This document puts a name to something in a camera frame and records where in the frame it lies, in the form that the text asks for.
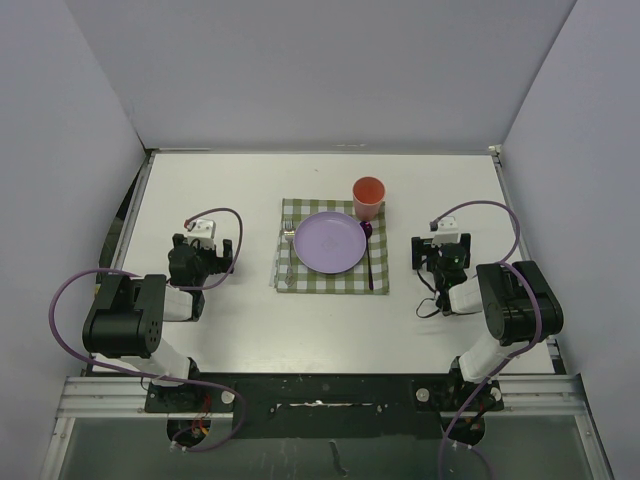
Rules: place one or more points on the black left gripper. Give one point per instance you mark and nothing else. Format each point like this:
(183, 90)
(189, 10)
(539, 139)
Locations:
(219, 264)

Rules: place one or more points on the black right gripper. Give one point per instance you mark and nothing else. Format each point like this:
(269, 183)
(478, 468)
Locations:
(422, 247)

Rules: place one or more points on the green white checkered cloth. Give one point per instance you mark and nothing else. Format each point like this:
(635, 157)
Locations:
(353, 281)

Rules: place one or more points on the purple plastic spoon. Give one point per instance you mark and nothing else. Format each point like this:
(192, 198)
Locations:
(368, 230)

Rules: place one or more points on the orange plastic cup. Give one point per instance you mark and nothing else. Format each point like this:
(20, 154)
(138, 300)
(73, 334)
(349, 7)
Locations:
(368, 194)

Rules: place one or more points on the silver metal fork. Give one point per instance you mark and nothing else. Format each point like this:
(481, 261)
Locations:
(289, 235)

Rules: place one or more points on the purple plastic plate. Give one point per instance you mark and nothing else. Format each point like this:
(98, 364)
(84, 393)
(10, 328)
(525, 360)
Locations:
(329, 242)

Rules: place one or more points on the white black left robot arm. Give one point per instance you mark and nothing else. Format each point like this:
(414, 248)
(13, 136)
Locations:
(127, 317)

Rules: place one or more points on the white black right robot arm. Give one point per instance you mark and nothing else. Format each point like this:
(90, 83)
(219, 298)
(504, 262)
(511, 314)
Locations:
(518, 304)

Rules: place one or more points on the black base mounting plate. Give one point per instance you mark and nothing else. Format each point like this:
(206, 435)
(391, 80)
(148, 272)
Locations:
(352, 422)

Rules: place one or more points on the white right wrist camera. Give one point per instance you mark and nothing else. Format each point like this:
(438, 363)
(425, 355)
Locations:
(444, 231)

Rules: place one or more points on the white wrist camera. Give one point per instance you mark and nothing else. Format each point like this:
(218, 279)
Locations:
(444, 231)
(200, 233)

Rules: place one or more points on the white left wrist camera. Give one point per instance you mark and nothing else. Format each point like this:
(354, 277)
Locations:
(200, 233)

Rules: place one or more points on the aluminium front frame rail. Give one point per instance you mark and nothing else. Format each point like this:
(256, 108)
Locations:
(118, 397)

